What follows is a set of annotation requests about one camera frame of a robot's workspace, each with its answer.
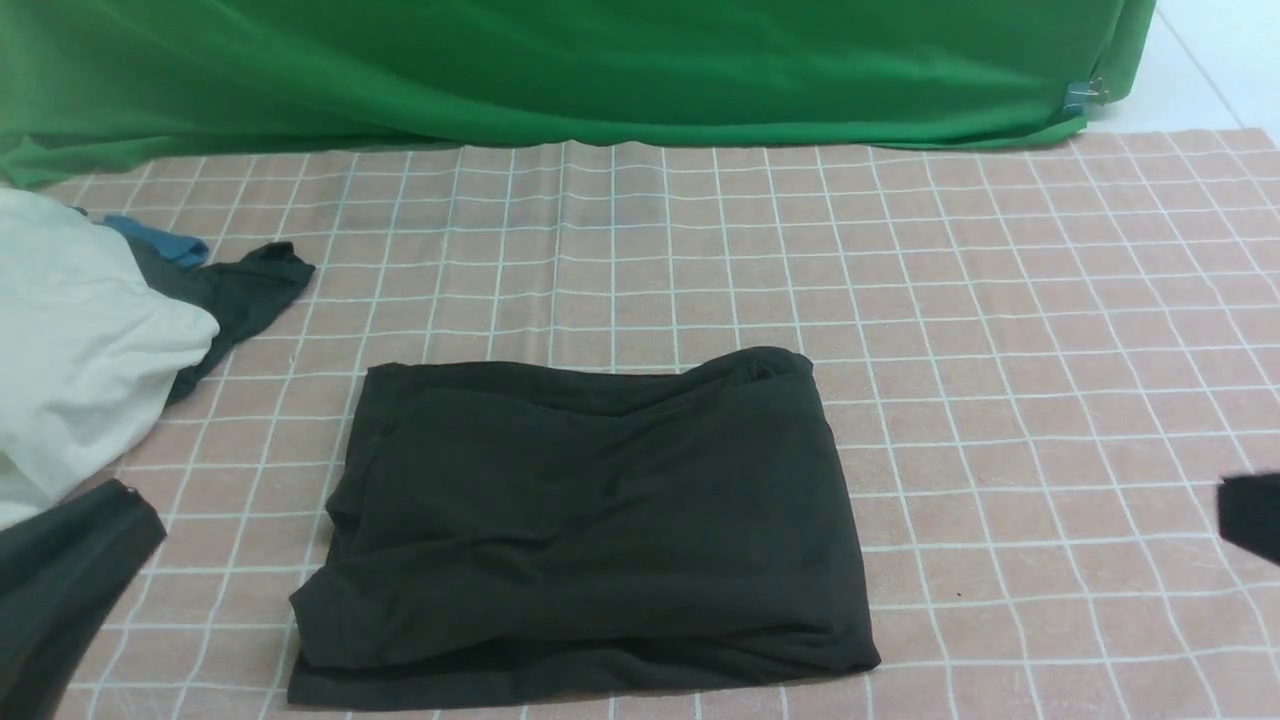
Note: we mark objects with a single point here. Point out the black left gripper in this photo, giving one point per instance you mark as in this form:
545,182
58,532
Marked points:
62,572

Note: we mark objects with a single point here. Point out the blue garment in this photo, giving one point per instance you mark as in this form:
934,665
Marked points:
178,249

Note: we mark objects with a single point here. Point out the dark gray long-sleeve shirt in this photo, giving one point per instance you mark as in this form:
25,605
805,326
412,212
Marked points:
506,533

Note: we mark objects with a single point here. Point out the white garment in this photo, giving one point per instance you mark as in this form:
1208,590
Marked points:
89,351

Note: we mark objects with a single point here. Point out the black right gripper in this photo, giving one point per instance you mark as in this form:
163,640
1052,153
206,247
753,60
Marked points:
1248,513

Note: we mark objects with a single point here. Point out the pink checkered tablecloth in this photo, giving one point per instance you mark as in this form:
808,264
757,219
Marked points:
1038,365

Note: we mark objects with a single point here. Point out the green backdrop cloth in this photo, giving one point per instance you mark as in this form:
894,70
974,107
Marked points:
110,85

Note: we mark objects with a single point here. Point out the blue binder clip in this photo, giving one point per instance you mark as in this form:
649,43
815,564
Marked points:
1080,97

